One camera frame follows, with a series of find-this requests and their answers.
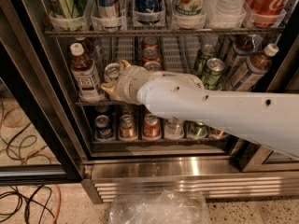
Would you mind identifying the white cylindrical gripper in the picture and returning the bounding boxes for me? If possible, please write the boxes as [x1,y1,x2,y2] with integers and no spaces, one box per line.
[101,60,151,105]

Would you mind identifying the white 7up can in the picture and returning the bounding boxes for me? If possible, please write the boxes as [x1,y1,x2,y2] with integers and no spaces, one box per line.
[104,63,121,82]

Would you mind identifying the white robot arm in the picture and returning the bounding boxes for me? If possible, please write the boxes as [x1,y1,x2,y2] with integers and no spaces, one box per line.
[101,60,299,158]

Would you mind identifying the front red Coca-Cola can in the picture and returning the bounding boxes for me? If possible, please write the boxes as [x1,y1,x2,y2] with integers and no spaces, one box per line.
[143,61,162,71]

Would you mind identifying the red coca-cola can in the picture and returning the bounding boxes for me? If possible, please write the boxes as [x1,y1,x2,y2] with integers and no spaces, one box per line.
[141,36,160,49]
[143,114,161,138]
[141,48,161,63]
[143,61,162,71]

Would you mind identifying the rear red Coca-Cola can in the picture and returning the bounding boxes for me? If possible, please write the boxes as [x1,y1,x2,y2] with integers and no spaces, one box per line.
[141,36,160,49]

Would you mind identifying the brown soda can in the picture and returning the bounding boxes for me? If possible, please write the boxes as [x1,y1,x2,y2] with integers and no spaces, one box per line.
[120,115,136,138]

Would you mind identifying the blue Pepsi can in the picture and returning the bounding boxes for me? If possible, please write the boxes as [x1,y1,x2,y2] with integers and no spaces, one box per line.
[94,115,114,140]

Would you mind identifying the bottom red Coca-Cola can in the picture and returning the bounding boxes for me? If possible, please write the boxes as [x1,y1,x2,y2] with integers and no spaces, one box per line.
[143,114,161,138]

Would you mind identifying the stainless steel fridge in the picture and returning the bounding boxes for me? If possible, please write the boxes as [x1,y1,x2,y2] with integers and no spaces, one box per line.
[0,0,299,203]

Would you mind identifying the top Red Bull can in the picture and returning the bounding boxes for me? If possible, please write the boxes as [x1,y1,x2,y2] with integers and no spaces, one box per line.
[97,0,122,19]

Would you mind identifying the rear green soda can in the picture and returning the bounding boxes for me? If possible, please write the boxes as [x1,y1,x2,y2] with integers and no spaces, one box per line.
[193,44,216,76]

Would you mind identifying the green soda can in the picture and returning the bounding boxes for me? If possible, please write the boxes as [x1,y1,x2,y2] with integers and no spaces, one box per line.
[201,58,225,90]
[193,44,216,76]
[187,121,207,140]

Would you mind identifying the front green soda can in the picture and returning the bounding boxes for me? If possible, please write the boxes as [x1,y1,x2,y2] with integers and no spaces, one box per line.
[201,58,225,90]

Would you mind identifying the bottom green soda can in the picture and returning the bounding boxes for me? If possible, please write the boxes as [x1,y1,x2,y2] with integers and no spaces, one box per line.
[187,121,207,140]

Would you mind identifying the left glass fridge door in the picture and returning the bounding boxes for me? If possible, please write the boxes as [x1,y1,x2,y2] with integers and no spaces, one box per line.
[0,44,81,186]

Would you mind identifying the glass fridge door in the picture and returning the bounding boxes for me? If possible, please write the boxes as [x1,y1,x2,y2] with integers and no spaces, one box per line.
[239,138,299,173]
[0,44,81,186]

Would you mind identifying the bottom orange soda can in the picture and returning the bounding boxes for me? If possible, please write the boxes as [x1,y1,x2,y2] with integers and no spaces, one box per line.
[209,127,227,139]

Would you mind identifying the right glass fridge door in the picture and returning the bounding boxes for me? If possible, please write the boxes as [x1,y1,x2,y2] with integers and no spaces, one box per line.
[239,138,299,173]

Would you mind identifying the top Coca-Cola can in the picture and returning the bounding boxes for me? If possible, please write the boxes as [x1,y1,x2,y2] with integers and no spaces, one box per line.
[246,0,288,28]

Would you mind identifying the left iced tea bottle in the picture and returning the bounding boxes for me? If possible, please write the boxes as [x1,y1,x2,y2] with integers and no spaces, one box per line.
[70,43,101,97]

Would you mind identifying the clear water bottle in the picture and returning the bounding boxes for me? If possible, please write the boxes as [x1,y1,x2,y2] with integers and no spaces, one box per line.
[164,119,184,140]

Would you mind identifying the right front tea bottle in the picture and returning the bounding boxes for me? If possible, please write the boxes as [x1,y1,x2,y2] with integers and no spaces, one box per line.
[226,43,279,91]

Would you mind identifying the top white bottle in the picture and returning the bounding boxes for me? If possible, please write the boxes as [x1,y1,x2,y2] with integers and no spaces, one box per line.
[207,0,250,17]

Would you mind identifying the right rear tea bottle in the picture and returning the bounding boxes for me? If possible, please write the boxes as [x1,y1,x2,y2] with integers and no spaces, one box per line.
[225,35,256,77]

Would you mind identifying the clear plastic bag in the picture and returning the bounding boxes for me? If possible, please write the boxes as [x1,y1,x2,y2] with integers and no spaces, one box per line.
[108,189,210,224]

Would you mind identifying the orange floor cable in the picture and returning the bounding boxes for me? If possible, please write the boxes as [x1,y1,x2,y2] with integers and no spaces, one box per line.
[0,105,62,224]

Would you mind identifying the black floor cables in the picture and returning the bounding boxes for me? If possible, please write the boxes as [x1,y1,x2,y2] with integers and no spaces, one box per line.
[0,96,57,224]

